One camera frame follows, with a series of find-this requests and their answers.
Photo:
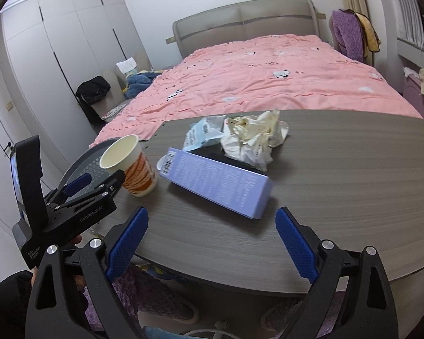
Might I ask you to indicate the purple cardboard box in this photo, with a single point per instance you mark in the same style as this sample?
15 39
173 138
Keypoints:
239 190

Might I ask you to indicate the grey perforated trash basket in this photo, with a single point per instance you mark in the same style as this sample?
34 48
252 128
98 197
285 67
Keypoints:
26 170

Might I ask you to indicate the red white paper cup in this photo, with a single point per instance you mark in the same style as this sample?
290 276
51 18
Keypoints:
127 155

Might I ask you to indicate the purple fuzzy slipper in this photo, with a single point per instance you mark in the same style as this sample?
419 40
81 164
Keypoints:
138 291

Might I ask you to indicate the purple garment on chair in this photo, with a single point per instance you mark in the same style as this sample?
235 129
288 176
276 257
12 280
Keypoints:
348 34

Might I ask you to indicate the purple storage box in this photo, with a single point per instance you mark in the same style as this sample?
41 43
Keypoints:
412 93

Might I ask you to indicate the yellow garment on chair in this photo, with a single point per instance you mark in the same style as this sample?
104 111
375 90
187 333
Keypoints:
371 41

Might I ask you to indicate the grey upholstered headboard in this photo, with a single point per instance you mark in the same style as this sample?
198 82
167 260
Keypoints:
243 21

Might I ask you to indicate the white paper on chair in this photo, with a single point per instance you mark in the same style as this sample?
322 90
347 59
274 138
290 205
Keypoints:
127 65

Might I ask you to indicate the blue blanket pile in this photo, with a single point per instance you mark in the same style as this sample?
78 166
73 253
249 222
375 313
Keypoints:
138 82

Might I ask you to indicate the magazine on armchair seat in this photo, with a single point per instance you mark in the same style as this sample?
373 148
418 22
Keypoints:
112 114

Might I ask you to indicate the beige armchair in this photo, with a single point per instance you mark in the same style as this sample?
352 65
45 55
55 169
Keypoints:
117 81

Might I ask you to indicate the cream paper bag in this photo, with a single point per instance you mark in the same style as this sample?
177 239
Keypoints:
251 139

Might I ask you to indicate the white sheer curtain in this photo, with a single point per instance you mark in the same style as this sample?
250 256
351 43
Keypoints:
409 25

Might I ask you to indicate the pink duvet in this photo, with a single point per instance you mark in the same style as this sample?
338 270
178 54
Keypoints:
272 72

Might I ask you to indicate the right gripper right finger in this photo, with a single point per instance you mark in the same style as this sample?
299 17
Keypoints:
367 309

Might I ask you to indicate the black clothes on chair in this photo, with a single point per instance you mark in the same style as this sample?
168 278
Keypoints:
89 93

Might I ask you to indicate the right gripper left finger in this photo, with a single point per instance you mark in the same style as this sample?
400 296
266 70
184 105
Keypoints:
57 308

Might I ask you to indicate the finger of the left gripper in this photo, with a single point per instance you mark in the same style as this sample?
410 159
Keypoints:
102 185
70 189

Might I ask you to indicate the light blue plastic package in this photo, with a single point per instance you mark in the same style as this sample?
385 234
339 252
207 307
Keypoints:
206 132

